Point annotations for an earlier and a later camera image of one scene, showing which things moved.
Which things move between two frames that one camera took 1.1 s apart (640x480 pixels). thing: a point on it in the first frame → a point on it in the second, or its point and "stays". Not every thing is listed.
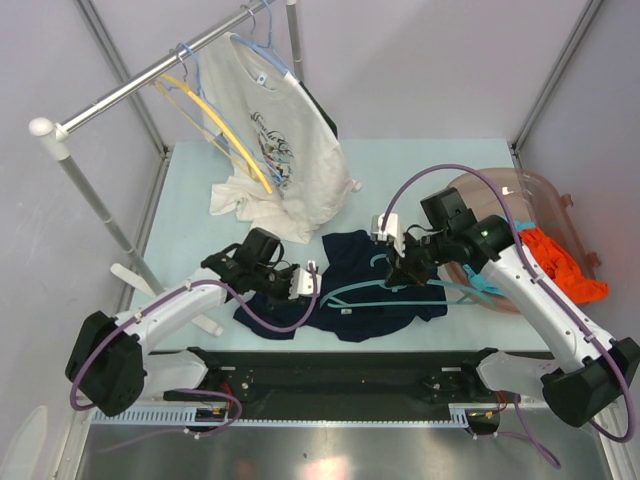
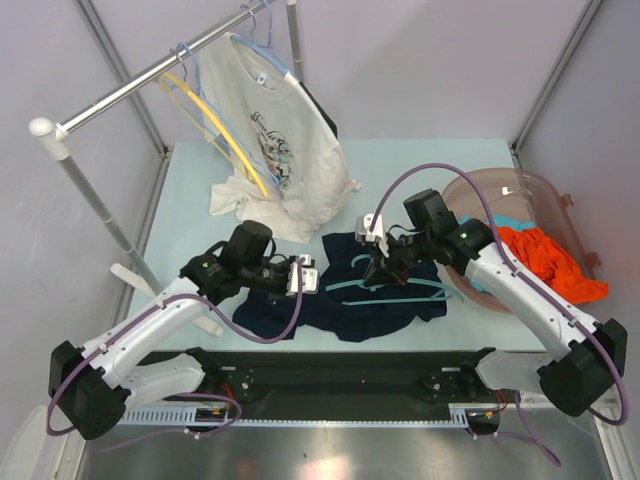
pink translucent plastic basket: x=537 y=204 stays
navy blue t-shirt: x=355 y=298 stays
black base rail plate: x=339 y=380 stays
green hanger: x=444 y=285 → x=373 y=287
